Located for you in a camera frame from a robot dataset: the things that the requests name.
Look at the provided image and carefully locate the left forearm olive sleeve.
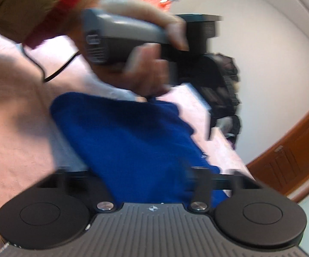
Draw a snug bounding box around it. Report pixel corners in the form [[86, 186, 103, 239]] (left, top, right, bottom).
[[0, 0, 89, 48]]

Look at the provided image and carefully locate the black cable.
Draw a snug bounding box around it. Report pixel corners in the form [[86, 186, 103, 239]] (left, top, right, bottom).
[[20, 43, 82, 84]]

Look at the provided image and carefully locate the blue knit sweater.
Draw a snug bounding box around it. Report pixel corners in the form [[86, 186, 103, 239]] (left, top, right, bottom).
[[50, 92, 220, 205]]

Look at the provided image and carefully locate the pink floral bed sheet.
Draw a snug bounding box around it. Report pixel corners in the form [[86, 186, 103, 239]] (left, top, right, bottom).
[[0, 30, 257, 257]]

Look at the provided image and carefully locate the brown wooden door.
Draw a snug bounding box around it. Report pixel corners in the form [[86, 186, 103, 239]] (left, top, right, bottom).
[[247, 112, 309, 202]]

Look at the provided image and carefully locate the left hand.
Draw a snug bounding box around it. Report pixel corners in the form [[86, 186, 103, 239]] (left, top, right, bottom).
[[65, 0, 188, 97]]

